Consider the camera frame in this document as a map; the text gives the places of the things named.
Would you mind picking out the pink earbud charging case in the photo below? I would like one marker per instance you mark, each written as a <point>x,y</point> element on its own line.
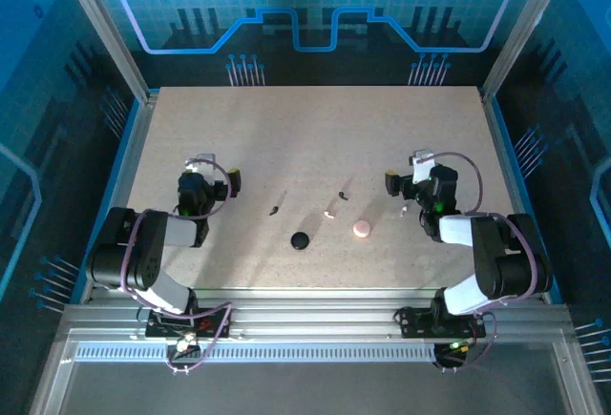
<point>361,229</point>

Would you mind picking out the black earbud charging case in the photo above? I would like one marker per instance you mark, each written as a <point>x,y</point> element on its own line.
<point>300,240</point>

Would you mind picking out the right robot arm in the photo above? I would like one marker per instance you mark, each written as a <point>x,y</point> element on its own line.
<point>501,253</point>

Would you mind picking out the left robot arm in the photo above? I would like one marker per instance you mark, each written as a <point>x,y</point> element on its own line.
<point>143,253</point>

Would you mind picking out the small white fragment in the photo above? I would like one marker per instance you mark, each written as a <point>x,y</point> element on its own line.
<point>329,215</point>

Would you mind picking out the aluminium crossbeam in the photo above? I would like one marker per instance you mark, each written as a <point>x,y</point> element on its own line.
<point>310,315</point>

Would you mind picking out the small wiring connector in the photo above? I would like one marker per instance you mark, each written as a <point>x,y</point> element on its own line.
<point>185,342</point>
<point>456,346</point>

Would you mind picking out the aluminium framed clear panel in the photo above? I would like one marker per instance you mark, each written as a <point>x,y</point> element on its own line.
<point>310,391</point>

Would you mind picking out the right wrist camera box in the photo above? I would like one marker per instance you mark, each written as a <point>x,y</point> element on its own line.
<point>422,167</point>

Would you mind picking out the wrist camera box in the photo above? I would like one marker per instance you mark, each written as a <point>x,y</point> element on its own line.
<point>205,159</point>
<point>422,167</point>

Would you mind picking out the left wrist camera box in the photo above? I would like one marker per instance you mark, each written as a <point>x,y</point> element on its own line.
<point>205,159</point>

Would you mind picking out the aluminium side rail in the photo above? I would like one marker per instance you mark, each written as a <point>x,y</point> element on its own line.
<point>134,148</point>
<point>502,148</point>

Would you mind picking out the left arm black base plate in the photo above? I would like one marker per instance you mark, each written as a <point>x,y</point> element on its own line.
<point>215,326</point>

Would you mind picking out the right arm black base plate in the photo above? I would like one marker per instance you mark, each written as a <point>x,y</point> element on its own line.
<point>415,324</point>

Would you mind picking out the aluminium corner post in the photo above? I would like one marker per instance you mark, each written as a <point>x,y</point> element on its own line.
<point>108,28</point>
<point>523,28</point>

